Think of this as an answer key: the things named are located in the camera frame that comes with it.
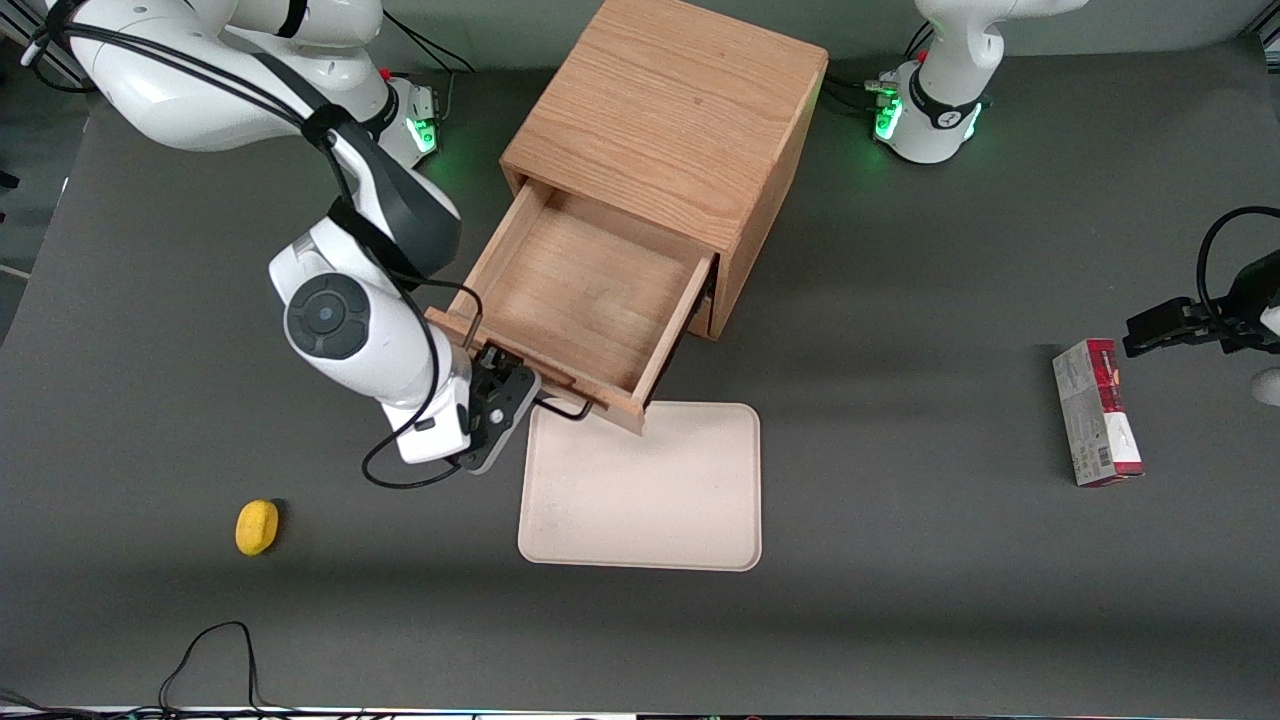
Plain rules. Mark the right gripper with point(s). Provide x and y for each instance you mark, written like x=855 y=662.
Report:
x=492 y=382

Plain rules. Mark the beige plastic tray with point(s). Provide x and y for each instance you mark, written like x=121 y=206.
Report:
x=640 y=490

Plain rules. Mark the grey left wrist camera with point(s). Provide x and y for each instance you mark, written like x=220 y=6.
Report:
x=1268 y=386

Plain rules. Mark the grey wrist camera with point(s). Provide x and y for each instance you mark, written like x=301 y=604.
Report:
x=1268 y=386
x=500 y=430

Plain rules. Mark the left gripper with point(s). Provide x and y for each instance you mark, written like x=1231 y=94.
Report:
x=1243 y=318

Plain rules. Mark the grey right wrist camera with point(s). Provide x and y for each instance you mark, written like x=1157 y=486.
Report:
x=500 y=430

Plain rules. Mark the yellow lemon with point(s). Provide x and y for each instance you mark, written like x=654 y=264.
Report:
x=256 y=527

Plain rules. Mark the red and grey carton box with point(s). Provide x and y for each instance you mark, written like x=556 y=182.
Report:
x=1095 y=415

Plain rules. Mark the wooden drawer cabinet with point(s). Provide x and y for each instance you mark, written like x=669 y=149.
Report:
x=670 y=110

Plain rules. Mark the wooden drawer with scratched floor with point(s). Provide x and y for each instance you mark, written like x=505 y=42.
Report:
x=590 y=290

